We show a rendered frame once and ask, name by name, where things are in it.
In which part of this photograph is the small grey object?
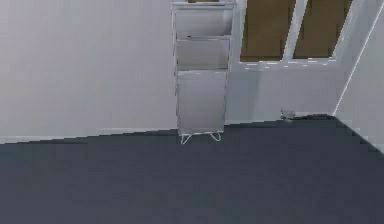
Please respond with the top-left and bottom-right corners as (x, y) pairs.
(280, 109), (297, 121)

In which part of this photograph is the white framed window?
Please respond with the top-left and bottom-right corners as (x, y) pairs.
(238, 0), (355, 66)

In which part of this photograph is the white shelf unit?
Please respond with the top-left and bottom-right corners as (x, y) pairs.
(170, 0), (238, 146)

